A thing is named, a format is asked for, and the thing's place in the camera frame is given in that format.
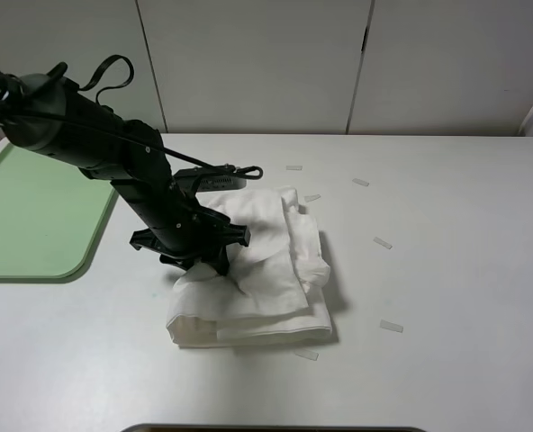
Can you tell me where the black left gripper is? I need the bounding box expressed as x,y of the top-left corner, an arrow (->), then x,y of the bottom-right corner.
129,200 -> 251,275

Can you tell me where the clear tape piece front right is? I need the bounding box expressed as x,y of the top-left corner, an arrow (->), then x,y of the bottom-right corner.
379,319 -> 404,333

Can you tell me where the light green plastic tray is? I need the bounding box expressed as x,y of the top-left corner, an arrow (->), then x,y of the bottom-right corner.
0,140 -> 117,283

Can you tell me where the clear tape piece far right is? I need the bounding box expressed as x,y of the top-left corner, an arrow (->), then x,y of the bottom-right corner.
352,178 -> 370,187

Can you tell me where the clear tape piece front centre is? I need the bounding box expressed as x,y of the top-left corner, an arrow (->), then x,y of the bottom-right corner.
294,349 -> 319,361

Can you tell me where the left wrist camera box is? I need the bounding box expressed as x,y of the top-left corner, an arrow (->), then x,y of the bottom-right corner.
174,167 -> 247,194

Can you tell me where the white short sleeve shirt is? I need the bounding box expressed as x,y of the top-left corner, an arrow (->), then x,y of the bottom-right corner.
167,186 -> 333,348

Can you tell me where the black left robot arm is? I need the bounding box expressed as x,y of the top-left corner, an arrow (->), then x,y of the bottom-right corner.
0,55 -> 263,275

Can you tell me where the clear tape piece mid right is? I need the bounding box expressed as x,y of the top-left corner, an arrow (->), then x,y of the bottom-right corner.
374,237 -> 393,249

